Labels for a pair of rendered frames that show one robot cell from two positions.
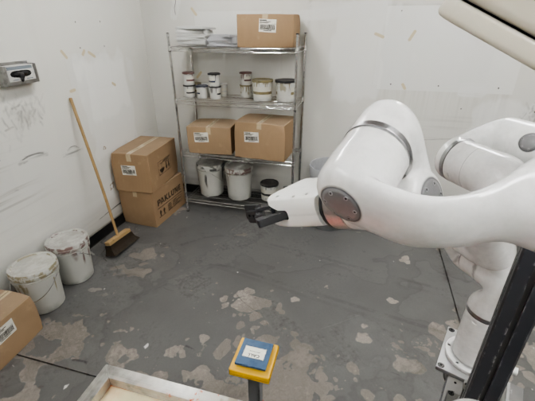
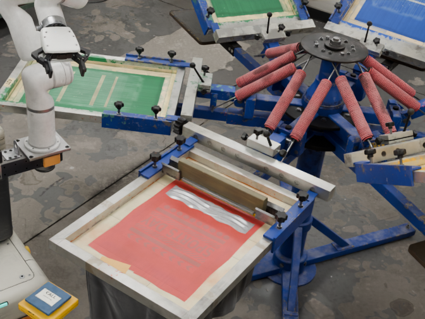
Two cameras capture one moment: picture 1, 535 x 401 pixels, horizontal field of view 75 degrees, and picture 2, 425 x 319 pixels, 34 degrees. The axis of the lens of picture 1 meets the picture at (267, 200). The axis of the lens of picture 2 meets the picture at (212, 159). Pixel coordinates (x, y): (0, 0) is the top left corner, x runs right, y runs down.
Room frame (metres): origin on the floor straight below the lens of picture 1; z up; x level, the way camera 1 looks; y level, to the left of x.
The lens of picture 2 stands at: (2.09, 0.86, 2.54)
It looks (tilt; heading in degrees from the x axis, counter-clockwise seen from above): 34 degrees down; 195
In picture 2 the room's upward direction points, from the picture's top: 7 degrees clockwise
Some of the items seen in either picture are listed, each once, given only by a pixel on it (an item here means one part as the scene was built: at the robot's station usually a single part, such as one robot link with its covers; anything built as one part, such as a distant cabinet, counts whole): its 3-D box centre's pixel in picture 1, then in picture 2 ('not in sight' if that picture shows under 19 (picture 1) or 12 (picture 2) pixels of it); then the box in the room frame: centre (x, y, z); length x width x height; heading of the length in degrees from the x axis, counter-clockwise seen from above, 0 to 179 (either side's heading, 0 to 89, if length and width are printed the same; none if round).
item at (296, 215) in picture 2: not in sight; (288, 222); (0.11, 0.64, 0.98); 0.30 x 0.05 x 0.07; 165
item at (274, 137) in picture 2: not in sight; (269, 147); (-0.28, 0.46, 1.02); 0.17 x 0.06 x 0.05; 165
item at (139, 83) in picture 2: not in sight; (127, 73); (-0.53, -0.29, 1.05); 1.08 x 0.61 x 0.23; 105
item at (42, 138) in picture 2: not in sight; (39, 123); (0.25, -0.28, 1.21); 0.16 x 0.13 x 0.15; 55
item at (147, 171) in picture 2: not in sight; (166, 163); (-0.04, 0.10, 0.98); 0.30 x 0.05 x 0.07; 165
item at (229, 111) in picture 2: not in sight; (186, 110); (-0.60, -0.01, 0.90); 1.24 x 0.06 x 0.06; 105
